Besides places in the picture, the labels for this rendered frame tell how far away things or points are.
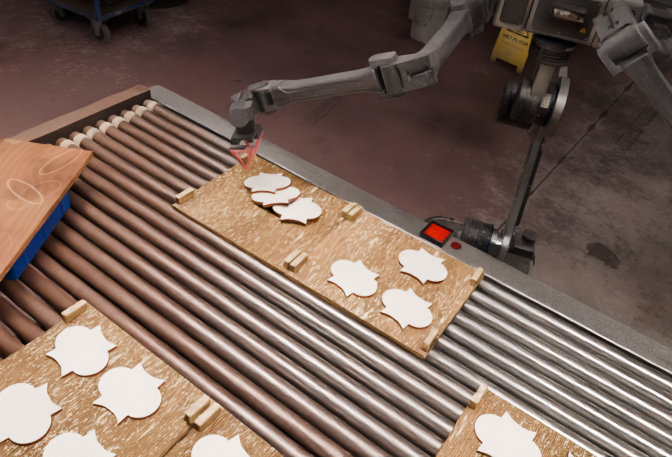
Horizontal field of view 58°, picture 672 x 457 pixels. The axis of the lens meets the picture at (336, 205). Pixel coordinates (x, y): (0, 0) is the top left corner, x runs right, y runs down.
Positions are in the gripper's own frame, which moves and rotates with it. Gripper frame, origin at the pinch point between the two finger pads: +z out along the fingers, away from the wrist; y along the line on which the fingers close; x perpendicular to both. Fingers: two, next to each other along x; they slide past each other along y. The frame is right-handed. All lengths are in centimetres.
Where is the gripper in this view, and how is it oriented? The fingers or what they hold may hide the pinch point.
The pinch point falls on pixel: (249, 159)
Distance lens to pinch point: 180.5
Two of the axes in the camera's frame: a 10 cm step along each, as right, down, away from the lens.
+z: 0.5, 8.6, 5.1
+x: -9.9, -0.1, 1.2
